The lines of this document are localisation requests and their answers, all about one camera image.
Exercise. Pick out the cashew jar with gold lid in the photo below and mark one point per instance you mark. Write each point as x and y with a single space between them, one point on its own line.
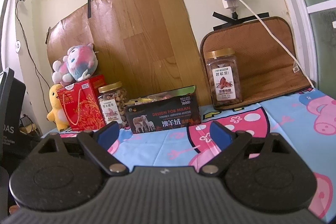
113 103

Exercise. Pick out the pastel pink blue plush toy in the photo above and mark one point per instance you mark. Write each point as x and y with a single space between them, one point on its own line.
76 64

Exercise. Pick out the red gift box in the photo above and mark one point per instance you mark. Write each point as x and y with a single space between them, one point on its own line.
84 106

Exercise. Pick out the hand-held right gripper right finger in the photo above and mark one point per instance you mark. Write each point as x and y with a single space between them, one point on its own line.
219 136

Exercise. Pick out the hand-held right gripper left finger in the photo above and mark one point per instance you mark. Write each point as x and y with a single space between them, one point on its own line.
109 133

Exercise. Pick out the pecan jar with gold lid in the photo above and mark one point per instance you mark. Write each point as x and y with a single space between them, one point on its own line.
224 82

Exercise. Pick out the black cardboard box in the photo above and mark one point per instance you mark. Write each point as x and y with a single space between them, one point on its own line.
162 116

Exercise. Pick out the cartoon pig bedsheet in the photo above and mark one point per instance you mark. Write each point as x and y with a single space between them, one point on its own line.
275 134

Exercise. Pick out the brown seat mat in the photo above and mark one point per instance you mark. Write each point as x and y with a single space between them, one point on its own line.
265 56

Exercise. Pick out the wooden board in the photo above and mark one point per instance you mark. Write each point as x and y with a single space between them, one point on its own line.
147 43

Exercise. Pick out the yellow duck plush toy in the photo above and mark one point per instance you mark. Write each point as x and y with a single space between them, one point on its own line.
57 108

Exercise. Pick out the green glass window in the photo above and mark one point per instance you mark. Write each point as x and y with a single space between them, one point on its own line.
320 3

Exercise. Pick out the yellow-edged clear biscuit packet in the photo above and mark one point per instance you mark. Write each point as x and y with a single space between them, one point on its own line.
141 101

